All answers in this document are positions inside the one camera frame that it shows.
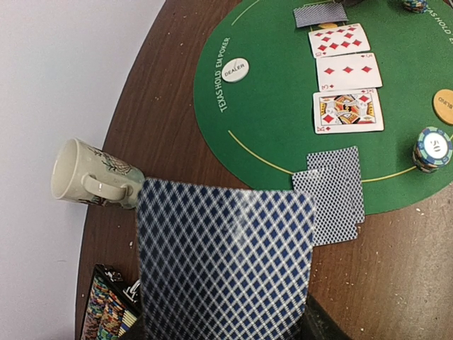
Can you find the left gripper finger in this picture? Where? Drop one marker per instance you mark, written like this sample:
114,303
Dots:
317,323

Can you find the poker chip stack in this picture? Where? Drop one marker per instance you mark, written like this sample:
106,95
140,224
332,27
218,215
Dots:
432,150
415,6

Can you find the king of diamonds card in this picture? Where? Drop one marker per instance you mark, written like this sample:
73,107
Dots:
347,111

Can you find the orange big blind button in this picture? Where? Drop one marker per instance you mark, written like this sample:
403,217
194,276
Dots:
443,105

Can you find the three of diamonds card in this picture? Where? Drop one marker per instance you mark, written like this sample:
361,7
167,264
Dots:
355,71

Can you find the white dealer button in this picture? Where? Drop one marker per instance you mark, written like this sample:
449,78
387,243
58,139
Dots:
235,70

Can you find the ten of diamonds card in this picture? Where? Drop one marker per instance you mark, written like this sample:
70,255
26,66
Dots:
341,40

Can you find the single blue playing card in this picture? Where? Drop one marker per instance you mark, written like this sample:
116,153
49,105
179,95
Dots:
347,159

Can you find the black poker chip case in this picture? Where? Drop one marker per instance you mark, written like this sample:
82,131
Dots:
113,305

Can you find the round green poker mat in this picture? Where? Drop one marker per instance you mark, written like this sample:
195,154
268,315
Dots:
261,128

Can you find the beige ceramic mug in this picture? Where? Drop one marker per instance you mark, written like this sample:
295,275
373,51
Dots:
85,174

